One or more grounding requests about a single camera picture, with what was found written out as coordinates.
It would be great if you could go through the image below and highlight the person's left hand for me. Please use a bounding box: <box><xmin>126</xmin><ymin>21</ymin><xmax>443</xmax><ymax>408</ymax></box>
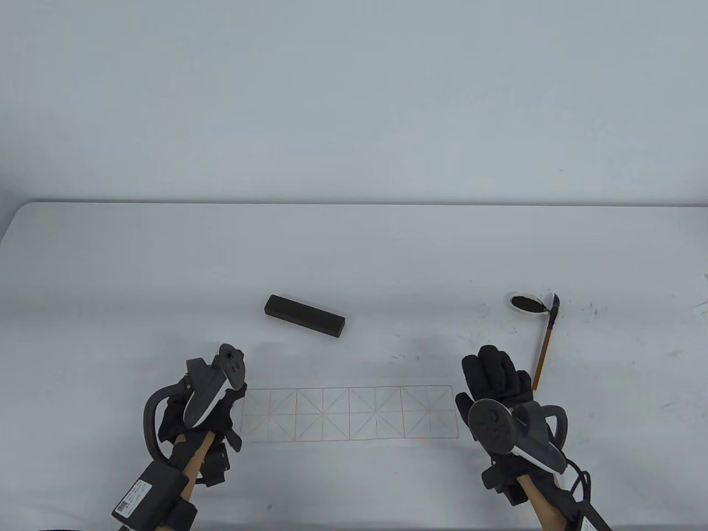
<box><xmin>158</xmin><ymin>382</ymin><xmax>248</xmax><ymax>451</ymax></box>

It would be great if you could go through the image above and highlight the person's right hand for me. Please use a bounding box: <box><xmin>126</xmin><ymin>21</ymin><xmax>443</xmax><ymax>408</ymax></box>
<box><xmin>455</xmin><ymin>346</ymin><xmax>559</xmax><ymax>476</ymax></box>

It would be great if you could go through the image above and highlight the brown handled Chinese brush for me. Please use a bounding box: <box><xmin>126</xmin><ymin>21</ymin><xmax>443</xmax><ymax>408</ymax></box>
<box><xmin>532</xmin><ymin>292</ymin><xmax>562</xmax><ymax>391</ymax></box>

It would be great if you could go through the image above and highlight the red grid calligraphy paper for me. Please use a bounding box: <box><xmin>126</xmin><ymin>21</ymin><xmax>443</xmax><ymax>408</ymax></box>
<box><xmin>239</xmin><ymin>384</ymin><xmax>461</xmax><ymax>442</ymax></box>

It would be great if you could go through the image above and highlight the black bar paperweight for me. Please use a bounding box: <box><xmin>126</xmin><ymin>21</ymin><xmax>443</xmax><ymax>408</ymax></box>
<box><xmin>264</xmin><ymin>295</ymin><xmax>347</xmax><ymax>338</ymax></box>

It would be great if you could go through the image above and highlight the person's right forearm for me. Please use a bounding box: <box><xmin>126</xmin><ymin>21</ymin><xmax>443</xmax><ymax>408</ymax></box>
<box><xmin>517</xmin><ymin>473</ymin><xmax>576</xmax><ymax>531</ymax></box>

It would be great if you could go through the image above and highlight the person's left forearm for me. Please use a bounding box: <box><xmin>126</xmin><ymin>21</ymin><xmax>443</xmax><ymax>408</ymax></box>
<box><xmin>166</xmin><ymin>431</ymin><xmax>217</xmax><ymax>507</ymax></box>

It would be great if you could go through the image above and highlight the black labelled forearm box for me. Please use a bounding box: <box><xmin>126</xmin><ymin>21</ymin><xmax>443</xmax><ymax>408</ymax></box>
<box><xmin>112</xmin><ymin>459</ymin><xmax>189</xmax><ymax>529</ymax></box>
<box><xmin>575</xmin><ymin>506</ymin><xmax>612</xmax><ymax>531</ymax></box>

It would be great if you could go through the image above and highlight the white ink dish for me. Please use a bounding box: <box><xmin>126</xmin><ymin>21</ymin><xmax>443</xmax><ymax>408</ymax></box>
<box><xmin>504</xmin><ymin>292</ymin><xmax>548</xmax><ymax>316</ymax></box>

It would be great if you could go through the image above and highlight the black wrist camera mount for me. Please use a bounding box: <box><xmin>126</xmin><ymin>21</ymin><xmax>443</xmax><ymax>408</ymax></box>
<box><xmin>199</xmin><ymin>442</ymin><xmax>230</xmax><ymax>487</ymax></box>
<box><xmin>481</xmin><ymin>465</ymin><xmax>526</xmax><ymax>505</ymax></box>

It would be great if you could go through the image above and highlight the black braided cable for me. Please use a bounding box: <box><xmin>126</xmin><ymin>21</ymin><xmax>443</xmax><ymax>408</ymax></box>
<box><xmin>561</xmin><ymin>459</ymin><xmax>594</xmax><ymax>501</ymax></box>

